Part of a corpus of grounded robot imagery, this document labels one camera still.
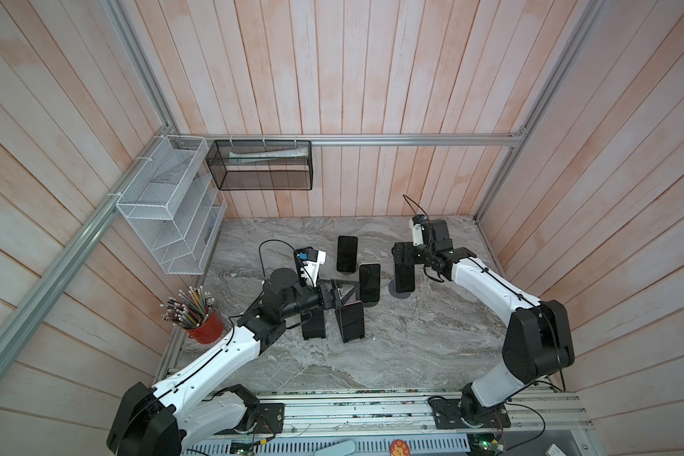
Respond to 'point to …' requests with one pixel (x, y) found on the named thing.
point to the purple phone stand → (397, 294)
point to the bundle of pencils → (189, 308)
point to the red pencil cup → (209, 331)
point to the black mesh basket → (261, 164)
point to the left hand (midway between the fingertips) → (350, 290)
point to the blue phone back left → (307, 253)
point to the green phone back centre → (347, 250)
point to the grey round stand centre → (370, 304)
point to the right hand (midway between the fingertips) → (404, 247)
